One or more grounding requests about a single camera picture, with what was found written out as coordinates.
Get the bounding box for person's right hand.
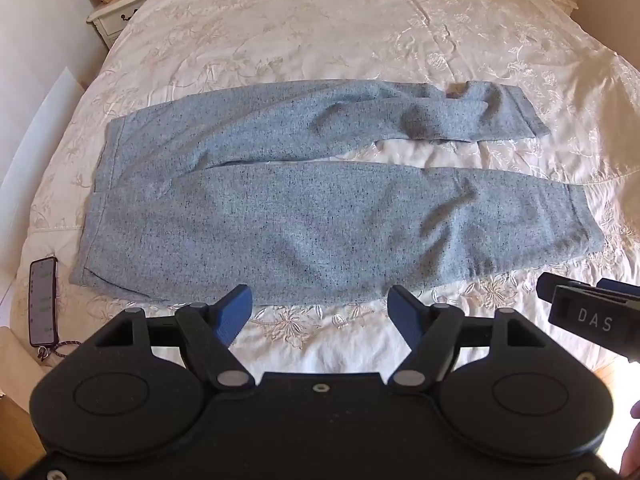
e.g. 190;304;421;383
620;400;640;480

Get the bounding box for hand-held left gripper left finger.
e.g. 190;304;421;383
95;284;253;392

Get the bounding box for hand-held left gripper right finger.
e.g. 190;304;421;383
387;285;546;395

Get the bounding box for cream embroidered bedspread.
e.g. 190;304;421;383
10;0;640;368

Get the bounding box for grey speckled pants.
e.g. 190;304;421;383
69;80;606;307

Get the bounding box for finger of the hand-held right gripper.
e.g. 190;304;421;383
537;272;640;307

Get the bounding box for beaded phone strap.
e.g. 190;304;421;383
35;339;81;362

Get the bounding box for black smartphone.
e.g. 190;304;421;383
29;256;59;348

